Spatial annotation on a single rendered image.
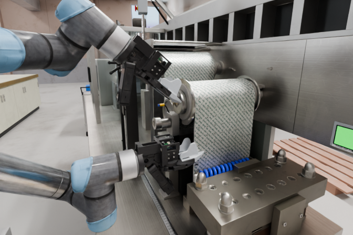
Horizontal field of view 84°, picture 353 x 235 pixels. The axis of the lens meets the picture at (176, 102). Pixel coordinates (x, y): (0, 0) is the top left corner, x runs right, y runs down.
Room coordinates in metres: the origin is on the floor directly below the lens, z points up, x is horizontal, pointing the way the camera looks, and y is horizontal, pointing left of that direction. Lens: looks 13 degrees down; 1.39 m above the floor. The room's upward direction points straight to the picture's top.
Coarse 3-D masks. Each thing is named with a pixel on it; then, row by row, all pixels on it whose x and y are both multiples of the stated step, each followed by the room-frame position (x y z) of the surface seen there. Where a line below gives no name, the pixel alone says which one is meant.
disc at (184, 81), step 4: (184, 80) 0.59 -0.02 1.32; (184, 84) 0.59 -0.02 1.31; (188, 84) 0.57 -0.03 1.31; (188, 88) 0.57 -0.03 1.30; (192, 92) 0.55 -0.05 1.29; (192, 96) 0.54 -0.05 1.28; (192, 100) 0.54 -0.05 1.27; (192, 104) 0.54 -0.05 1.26; (192, 108) 0.54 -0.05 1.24; (192, 112) 0.54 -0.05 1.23; (192, 116) 0.54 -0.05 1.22; (180, 120) 0.61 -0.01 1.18; (184, 120) 0.59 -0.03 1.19; (188, 120) 0.56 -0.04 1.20; (184, 124) 0.59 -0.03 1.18
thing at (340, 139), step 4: (340, 128) 0.48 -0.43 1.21; (344, 128) 0.48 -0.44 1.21; (336, 132) 0.49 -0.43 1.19; (340, 132) 0.48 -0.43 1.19; (344, 132) 0.47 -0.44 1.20; (348, 132) 0.47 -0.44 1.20; (352, 132) 0.46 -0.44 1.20; (336, 136) 0.49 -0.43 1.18; (340, 136) 0.48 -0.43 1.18; (344, 136) 0.47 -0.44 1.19; (348, 136) 0.46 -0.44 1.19; (352, 136) 0.46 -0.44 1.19; (336, 140) 0.49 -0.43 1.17; (340, 140) 0.48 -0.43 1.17; (344, 140) 0.47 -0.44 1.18; (348, 140) 0.46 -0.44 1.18; (352, 140) 0.46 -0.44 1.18; (340, 144) 0.48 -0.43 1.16; (344, 144) 0.47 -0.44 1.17; (348, 144) 0.46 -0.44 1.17; (352, 144) 0.45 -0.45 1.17; (352, 148) 0.45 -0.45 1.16
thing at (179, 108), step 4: (180, 92) 0.58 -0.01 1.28; (180, 96) 0.57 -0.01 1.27; (184, 96) 0.57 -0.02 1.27; (184, 100) 0.57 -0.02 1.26; (172, 104) 0.62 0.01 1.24; (176, 104) 0.59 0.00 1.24; (180, 104) 0.57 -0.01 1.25; (184, 104) 0.56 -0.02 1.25; (176, 108) 0.59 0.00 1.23; (180, 108) 0.57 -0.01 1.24; (184, 108) 0.57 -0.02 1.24; (176, 112) 0.59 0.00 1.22; (180, 112) 0.57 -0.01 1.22; (184, 112) 0.58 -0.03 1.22
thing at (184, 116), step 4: (180, 88) 0.60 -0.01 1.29; (184, 88) 0.58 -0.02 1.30; (184, 92) 0.58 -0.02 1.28; (188, 92) 0.56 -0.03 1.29; (188, 96) 0.56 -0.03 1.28; (188, 100) 0.56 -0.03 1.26; (188, 104) 0.56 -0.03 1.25; (188, 108) 0.56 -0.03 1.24; (188, 112) 0.56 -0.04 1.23; (180, 116) 0.60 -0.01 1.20; (184, 116) 0.58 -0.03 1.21; (188, 116) 0.56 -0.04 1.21
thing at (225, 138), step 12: (204, 120) 0.56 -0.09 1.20; (216, 120) 0.58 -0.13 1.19; (228, 120) 0.60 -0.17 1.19; (240, 120) 0.62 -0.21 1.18; (252, 120) 0.65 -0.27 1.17; (204, 132) 0.56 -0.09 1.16; (216, 132) 0.58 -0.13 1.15; (228, 132) 0.60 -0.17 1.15; (240, 132) 0.62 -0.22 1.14; (204, 144) 0.56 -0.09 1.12; (216, 144) 0.58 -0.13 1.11; (228, 144) 0.60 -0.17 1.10; (240, 144) 0.63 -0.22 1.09; (204, 156) 0.56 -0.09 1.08; (216, 156) 0.58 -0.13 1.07; (228, 156) 0.61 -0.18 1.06; (240, 156) 0.63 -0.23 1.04; (204, 168) 0.57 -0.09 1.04
